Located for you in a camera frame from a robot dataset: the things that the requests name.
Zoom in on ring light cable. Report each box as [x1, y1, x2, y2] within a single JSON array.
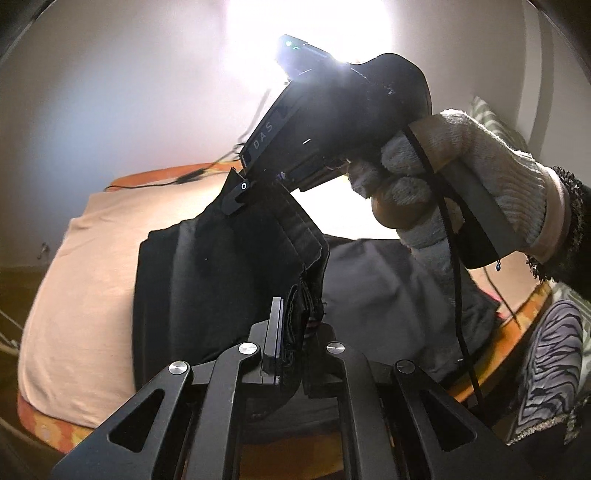
[[104, 88, 273, 190]]

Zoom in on zebra striped clothing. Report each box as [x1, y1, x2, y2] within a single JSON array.
[[503, 300, 591, 446]]

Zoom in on person's right hand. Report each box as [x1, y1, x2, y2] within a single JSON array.
[[346, 108, 568, 278]]

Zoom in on green patterned white pillow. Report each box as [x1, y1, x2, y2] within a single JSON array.
[[468, 97, 532, 153]]

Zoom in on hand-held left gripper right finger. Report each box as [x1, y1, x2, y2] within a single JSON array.
[[302, 323, 532, 480]]

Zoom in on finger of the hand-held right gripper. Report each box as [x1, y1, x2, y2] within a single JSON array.
[[221, 167, 252, 217]]

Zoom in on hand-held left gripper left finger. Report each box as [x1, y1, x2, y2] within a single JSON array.
[[48, 298, 284, 480]]

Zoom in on black pants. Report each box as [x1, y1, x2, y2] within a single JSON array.
[[131, 178, 502, 416]]

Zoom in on person's right forearm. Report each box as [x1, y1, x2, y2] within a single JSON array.
[[526, 166, 591, 282]]

